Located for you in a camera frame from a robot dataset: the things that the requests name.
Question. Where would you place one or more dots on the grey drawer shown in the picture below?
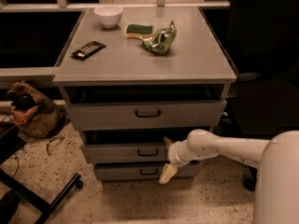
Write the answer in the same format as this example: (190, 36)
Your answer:
(128, 171)
(124, 153)
(146, 115)

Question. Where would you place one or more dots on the crumpled green chip bag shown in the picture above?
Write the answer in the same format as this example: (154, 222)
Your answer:
(162, 40)

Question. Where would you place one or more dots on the glasses on floor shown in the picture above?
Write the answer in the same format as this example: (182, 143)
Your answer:
(51, 140)

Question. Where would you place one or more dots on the grey drawer cabinet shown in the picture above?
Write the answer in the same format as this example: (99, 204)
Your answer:
(194, 69)

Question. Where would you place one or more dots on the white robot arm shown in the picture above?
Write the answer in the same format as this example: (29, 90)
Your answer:
(276, 160)

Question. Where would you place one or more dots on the white bowl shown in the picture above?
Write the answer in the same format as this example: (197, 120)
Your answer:
(109, 15)

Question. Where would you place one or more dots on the black remote control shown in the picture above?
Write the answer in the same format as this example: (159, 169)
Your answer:
(87, 50)

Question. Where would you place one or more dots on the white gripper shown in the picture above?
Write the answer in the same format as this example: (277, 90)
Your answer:
(175, 155)

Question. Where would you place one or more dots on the grey top drawer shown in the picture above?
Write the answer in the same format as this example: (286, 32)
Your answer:
(146, 115)

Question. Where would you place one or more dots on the black office chair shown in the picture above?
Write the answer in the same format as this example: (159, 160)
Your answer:
(262, 38)

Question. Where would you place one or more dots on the black headphones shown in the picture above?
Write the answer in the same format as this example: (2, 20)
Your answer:
(24, 102)

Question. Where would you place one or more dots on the grey bottom drawer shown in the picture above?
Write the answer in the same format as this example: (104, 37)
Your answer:
(128, 171)

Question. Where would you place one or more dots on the green yellow sponge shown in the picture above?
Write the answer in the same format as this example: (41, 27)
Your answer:
(138, 31)

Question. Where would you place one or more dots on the black stand with wheels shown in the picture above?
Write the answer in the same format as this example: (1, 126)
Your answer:
(10, 143)

